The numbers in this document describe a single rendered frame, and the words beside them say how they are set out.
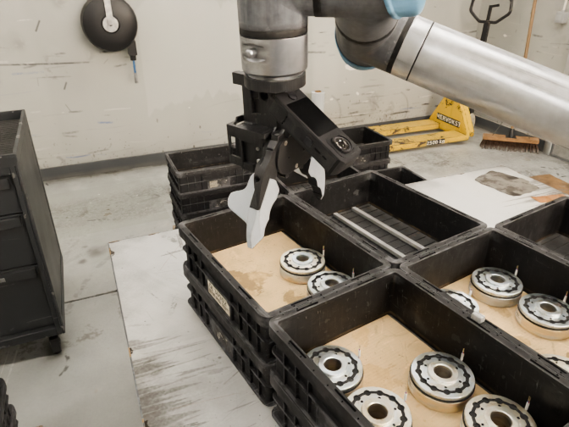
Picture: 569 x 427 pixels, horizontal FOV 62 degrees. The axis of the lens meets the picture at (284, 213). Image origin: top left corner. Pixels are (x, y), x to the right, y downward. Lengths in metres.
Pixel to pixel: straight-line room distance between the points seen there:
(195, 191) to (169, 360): 1.34
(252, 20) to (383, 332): 0.64
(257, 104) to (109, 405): 1.60
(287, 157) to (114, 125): 3.40
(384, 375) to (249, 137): 0.50
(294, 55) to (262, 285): 0.63
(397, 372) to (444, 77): 0.51
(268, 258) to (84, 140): 2.95
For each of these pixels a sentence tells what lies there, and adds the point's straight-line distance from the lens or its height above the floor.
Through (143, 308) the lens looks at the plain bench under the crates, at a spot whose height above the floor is 0.70.
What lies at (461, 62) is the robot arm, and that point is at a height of 1.36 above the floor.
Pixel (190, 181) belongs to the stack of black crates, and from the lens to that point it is 2.31.
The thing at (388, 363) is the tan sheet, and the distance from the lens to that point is 0.90.
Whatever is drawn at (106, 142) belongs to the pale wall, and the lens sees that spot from 3.96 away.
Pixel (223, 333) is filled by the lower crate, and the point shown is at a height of 0.76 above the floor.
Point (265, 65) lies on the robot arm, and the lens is 0.53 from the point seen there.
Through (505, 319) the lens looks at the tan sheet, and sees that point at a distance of 1.06.
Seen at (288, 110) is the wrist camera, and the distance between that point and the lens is 0.54.
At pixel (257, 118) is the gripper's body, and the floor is 1.29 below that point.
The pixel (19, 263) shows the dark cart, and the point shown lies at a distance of 2.02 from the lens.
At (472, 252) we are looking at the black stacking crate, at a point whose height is 0.89.
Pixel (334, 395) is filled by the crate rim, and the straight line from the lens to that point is 0.70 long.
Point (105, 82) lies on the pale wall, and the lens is 3.85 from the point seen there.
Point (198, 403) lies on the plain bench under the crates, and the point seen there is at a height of 0.70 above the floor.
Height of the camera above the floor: 1.46
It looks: 28 degrees down
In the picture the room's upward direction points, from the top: straight up
